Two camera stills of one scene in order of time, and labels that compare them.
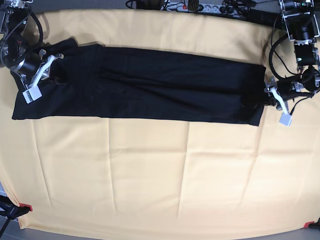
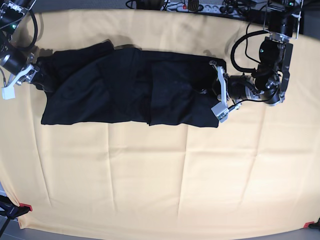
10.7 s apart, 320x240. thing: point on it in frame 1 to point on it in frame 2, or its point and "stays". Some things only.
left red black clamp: [12, 211] stays
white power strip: [202, 7] stays
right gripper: [287, 89] to [234, 88]
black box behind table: [273, 19] stays
